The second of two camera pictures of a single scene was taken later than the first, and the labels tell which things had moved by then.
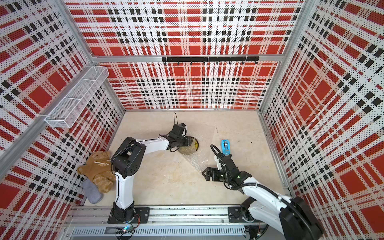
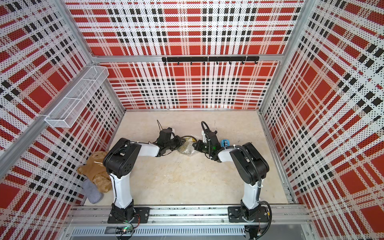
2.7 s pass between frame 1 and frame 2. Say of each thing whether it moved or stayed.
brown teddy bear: stayed
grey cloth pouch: stayed
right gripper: moved
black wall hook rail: stayed
